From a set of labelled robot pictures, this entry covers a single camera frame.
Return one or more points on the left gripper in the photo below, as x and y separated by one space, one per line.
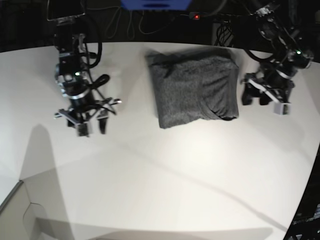
278 77

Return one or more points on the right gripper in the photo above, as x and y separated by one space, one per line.
74 79

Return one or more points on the grey t-shirt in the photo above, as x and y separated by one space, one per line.
193 84

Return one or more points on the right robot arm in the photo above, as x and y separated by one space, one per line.
67 37

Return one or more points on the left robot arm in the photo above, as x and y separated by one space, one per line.
272 30

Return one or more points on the black power strip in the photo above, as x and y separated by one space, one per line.
218 18

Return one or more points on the grey cardboard box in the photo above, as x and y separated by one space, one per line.
23 217

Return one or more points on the blue box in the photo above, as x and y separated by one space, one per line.
176 5

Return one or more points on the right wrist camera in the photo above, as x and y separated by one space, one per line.
83 129

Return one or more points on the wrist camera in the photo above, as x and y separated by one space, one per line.
83 129
282 108

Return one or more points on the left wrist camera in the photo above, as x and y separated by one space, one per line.
282 108

